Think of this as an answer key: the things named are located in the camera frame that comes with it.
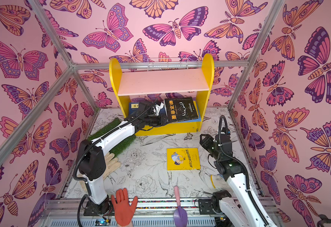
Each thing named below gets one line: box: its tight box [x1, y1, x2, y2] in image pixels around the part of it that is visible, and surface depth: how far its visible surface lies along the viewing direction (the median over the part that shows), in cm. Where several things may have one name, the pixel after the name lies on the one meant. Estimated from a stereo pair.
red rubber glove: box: [111, 187, 139, 227], surface depth 75 cm
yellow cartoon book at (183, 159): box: [166, 147, 201, 171], surface depth 92 cm
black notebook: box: [164, 97, 199, 124], surface depth 88 cm
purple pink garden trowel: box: [173, 185, 188, 227], surface depth 71 cm
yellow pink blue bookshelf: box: [109, 53, 215, 136], surface depth 84 cm
